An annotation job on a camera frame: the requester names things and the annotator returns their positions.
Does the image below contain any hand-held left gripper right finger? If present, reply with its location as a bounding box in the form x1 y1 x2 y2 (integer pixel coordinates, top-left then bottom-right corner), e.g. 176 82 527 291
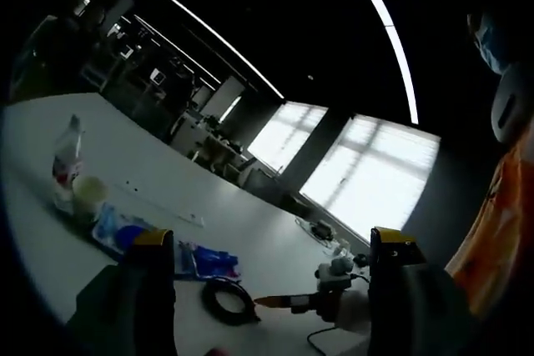
369 226 481 356

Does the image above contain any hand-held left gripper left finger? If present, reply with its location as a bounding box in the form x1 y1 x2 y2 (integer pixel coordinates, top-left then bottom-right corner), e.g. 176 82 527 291
66 229 176 356

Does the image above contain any blue wrist pad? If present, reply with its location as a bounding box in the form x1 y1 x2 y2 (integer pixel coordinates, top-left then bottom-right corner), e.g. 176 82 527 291
92 203 160 255

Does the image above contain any blue plastic packet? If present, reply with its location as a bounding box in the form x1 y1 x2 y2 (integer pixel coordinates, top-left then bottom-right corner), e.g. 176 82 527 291
178 240 243 281

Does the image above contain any white paper cup green print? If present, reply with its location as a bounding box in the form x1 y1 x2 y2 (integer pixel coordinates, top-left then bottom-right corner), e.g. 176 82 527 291
71 175 110 228

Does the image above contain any clear plastic water bottle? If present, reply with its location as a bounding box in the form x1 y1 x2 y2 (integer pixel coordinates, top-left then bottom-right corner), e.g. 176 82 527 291
52 113 85 213

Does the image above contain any white power strip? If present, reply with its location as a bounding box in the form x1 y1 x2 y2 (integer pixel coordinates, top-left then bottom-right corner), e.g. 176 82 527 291
124 180 206 228

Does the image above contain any large office window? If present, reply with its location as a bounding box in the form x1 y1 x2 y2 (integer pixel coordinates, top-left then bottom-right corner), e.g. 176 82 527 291
299 113 441 243
248 101 329 174

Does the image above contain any white round table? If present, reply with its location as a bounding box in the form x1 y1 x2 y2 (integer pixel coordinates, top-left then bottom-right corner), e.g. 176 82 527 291
0 92 372 356

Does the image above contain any white chest-worn device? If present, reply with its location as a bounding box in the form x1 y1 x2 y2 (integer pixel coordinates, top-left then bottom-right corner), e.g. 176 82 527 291
491 62 534 145

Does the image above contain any ceiling light strip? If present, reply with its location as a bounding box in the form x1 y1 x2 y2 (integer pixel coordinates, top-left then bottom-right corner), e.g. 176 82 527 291
339 0 420 126
111 0 287 101

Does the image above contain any person's head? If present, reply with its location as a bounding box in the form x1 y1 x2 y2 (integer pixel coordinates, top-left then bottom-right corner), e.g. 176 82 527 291
466 12 521 76

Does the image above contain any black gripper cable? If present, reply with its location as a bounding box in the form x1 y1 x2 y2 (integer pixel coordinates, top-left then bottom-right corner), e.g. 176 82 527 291
307 326 348 356

